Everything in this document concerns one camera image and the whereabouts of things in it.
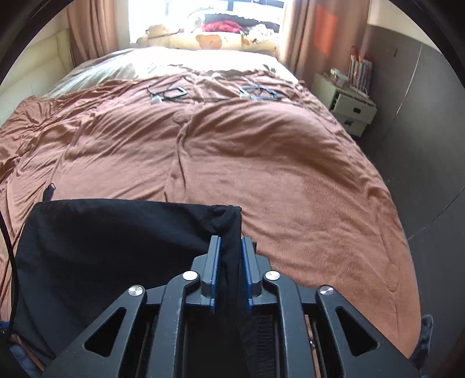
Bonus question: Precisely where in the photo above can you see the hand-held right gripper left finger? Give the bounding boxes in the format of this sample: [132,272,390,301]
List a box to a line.
[42,236,222,378]

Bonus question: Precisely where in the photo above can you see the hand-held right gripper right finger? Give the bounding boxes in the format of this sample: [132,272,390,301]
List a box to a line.
[241,236,422,378]

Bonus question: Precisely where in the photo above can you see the black pants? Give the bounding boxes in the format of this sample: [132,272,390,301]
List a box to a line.
[9,198,278,378]

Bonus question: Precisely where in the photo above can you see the brown fleece blanket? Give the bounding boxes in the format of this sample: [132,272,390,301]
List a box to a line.
[0,71,422,364]

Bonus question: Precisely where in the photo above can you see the black rectangular device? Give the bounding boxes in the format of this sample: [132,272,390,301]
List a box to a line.
[147,85,189,105]
[239,84,283,101]

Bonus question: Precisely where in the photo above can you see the white nightstand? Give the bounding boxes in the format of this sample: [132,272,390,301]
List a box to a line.
[312,73,378,137]

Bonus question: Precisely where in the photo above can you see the grey fuzzy cloth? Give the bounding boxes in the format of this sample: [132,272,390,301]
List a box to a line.
[410,314,434,368]

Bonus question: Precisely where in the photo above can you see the bear print pillow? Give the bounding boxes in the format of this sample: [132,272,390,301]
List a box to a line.
[169,31,278,51]

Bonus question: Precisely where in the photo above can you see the striped bag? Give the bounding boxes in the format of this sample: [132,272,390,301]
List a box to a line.
[347,45,373,97]

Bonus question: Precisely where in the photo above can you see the brown curtain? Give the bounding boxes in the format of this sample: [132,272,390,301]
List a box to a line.
[67,0,131,68]
[276,0,369,81]

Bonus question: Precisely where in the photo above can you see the red cloth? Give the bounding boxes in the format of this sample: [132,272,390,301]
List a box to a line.
[203,20,248,34]

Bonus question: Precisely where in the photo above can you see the beige plush toy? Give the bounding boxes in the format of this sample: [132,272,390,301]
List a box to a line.
[136,25,171,46]

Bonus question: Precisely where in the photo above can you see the black and white cloth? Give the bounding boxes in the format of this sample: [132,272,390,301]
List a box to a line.
[187,9,280,23]

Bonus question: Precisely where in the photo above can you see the cream padded headboard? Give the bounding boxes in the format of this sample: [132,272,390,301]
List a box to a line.
[0,29,73,99]

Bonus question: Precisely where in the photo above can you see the black braided cable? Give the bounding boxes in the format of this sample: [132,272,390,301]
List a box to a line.
[0,209,20,335]

